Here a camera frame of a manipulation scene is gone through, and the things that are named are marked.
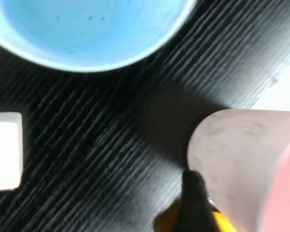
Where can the light blue bowl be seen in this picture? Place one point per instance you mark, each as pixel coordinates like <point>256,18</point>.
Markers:
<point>87,29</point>

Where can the pink cup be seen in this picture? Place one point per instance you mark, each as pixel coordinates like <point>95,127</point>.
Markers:
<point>232,149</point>

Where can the white cube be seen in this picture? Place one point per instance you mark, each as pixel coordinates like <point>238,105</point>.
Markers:
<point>3,154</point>

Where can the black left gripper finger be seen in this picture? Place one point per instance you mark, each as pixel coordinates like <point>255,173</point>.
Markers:
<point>195,207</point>

